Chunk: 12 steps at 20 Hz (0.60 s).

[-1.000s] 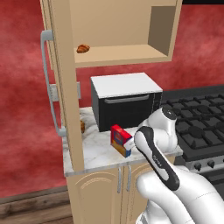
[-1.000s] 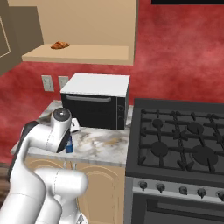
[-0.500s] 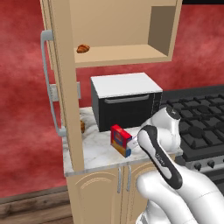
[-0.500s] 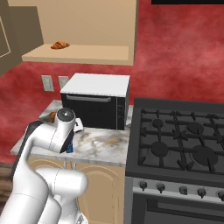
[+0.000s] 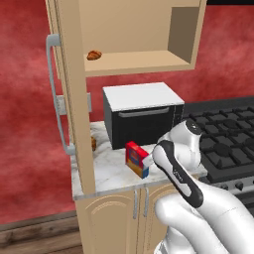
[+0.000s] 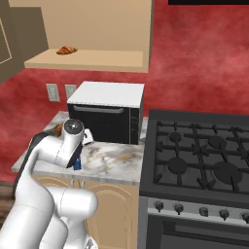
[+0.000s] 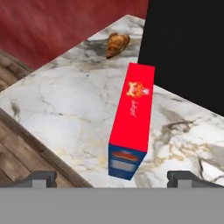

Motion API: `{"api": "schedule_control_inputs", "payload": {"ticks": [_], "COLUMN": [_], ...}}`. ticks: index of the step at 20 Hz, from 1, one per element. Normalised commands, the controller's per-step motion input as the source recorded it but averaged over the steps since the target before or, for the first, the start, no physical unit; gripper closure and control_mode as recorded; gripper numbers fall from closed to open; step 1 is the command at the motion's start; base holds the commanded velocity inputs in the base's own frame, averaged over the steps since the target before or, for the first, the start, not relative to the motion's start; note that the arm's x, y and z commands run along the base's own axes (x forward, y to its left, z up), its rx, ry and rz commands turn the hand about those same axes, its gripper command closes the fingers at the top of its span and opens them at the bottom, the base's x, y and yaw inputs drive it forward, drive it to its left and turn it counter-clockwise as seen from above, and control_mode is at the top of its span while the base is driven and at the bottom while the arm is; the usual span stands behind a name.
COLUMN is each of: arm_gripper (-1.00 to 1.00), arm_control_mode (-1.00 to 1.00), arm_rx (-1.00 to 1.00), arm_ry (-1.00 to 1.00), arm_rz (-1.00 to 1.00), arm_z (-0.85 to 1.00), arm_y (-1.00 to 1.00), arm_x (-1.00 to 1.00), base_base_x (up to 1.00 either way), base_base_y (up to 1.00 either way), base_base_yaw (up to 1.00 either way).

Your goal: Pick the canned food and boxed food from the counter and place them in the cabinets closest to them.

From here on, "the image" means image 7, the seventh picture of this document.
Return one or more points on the red and blue food box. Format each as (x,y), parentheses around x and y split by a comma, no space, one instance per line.
(134,116)

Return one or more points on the brown croissant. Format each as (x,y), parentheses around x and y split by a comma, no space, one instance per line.
(116,44)

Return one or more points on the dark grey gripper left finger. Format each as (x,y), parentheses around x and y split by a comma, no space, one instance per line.
(43,176)

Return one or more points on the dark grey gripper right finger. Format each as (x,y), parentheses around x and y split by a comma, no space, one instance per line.
(180,176)

